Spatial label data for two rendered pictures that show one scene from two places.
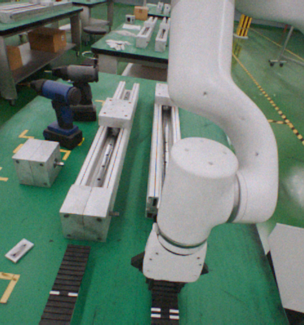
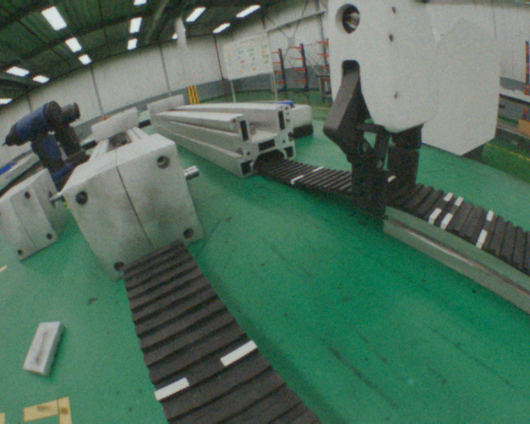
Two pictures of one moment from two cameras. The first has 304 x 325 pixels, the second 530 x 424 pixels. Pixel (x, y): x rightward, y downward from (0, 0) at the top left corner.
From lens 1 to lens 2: 0.42 m
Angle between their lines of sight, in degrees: 22
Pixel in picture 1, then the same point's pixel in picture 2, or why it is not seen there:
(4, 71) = not seen: hidden behind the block
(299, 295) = (465, 120)
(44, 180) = (44, 228)
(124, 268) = (290, 240)
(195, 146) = not seen: outside the picture
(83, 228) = (138, 220)
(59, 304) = (224, 409)
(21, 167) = (6, 222)
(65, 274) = (162, 324)
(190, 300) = not seen: hidden behind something
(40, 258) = (87, 343)
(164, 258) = (409, 27)
